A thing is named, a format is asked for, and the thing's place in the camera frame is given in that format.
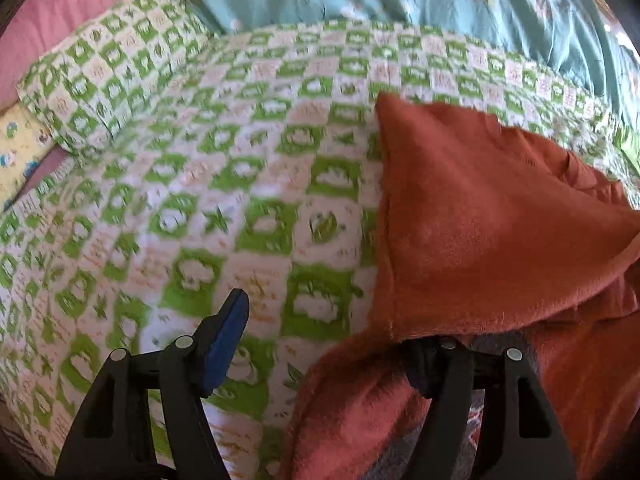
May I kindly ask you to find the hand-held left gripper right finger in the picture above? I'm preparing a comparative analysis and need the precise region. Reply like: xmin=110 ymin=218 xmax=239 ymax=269
xmin=403 ymin=332 xmax=576 ymax=480

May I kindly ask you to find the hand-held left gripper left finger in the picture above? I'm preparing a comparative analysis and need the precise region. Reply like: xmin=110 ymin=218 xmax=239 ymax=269
xmin=55 ymin=288 xmax=250 ymax=480

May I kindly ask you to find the orange fleece cloth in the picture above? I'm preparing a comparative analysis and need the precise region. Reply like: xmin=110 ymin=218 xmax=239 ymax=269
xmin=280 ymin=91 xmax=640 ymax=480

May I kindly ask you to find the grey patterned cloth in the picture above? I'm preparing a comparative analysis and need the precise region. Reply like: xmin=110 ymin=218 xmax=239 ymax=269
xmin=382 ymin=390 xmax=486 ymax=480

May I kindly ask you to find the green checkered bed sheet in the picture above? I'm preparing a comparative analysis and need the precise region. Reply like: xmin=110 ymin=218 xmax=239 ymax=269
xmin=0 ymin=19 xmax=640 ymax=480

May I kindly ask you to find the lilac sheet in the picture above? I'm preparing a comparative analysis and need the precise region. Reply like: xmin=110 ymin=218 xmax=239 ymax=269
xmin=22 ymin=152 xmax=76 ymax=196

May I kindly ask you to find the yellow cartoon print pillow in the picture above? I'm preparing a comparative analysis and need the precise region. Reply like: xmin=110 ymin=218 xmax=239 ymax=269
xmin=0 ymin=102 xmax=58 ymax=211

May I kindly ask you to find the green checkered pillow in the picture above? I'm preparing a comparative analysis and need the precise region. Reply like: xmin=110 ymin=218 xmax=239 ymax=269
xmin=17 ymin=0 xmax=216 ymax=156

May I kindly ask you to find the plain green sheet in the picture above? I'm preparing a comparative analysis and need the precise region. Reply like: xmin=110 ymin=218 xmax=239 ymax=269
xmin=615 ymin=122 xmax=640 ymax=163

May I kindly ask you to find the pink pillow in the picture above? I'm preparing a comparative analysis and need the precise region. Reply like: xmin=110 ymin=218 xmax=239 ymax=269
xmin=0 ymin=0 xmax=168 ymax=111

